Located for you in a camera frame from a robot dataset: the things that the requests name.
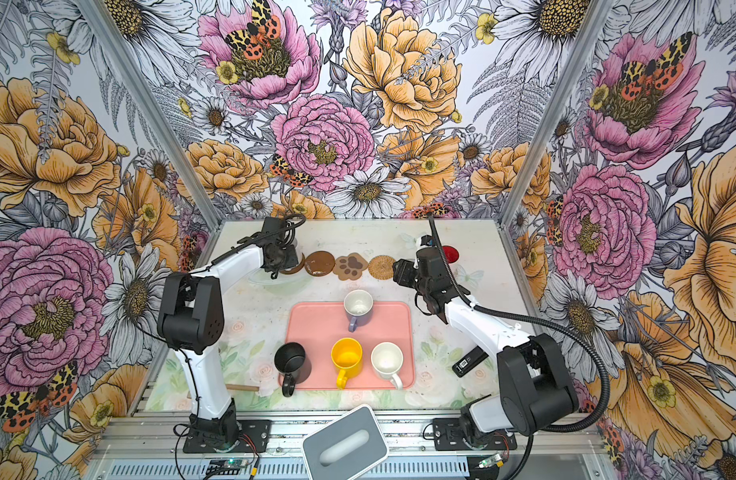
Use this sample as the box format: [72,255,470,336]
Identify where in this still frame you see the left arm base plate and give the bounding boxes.
[182,419,272,454]

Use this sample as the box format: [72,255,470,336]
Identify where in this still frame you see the white grey box device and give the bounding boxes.
[302,404,389,480]

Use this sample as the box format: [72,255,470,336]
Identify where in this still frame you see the black handheld device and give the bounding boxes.
[452,346,488,378]

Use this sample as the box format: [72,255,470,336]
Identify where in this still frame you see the wooden mallet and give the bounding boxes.
[225,384,260,393]

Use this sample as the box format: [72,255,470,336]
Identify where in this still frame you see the red inside white mug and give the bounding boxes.
[443,245,460,264]

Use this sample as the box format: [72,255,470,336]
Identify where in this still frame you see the yellow mug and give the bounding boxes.
[331,337,363,390]

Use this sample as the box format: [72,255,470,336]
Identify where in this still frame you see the pink rectangular tray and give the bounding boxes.
[285,302,416,391]

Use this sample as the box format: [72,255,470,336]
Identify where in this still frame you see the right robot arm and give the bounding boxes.
[392,246,585,446]

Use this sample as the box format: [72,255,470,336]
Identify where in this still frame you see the lavender mug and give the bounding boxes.
[343,289,374,332]

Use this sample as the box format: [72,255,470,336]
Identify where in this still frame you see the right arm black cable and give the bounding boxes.
[426,214,612,480]

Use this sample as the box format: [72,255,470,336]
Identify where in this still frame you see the light brown round wooden coaster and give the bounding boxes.
[280,253,306,275]

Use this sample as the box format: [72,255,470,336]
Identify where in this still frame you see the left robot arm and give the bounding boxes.
[157,214,306,451]

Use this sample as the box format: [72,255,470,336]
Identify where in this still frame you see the right small circuit board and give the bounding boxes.
[477,453,505,469]

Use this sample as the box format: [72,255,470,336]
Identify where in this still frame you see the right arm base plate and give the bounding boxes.
[424,418,517,451]

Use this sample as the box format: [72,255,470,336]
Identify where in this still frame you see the dark brown round wooden coaster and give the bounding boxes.
[304,250,336,277]

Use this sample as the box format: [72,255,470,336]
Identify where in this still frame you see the small green circuit board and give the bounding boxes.
[205,459,246,479]

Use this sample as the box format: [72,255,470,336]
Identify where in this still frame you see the woven rattan round coaster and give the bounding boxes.
[368,255,395,280]

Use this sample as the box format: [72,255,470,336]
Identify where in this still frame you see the black mug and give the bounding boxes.
[274,342,312,397]

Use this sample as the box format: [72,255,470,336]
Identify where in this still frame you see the paw shaped wooden coaster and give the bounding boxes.
[332,252,369,281]

